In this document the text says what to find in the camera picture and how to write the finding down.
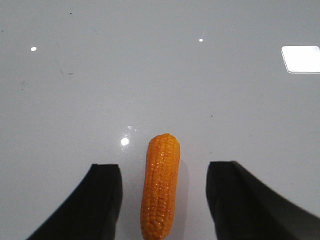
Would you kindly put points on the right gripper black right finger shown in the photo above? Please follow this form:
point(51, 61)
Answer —
point(244, 208)

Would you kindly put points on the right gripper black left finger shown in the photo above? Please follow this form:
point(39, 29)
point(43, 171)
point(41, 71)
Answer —
point(91, 211)

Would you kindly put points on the orange plastic corn cob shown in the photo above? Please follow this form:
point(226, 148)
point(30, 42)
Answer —
point(157, 211)

